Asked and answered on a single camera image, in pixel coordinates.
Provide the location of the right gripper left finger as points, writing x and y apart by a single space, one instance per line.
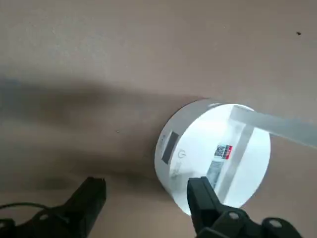
81 205

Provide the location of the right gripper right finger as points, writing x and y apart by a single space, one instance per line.
210 210

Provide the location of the white foldable desk lamp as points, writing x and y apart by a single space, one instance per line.
198 138

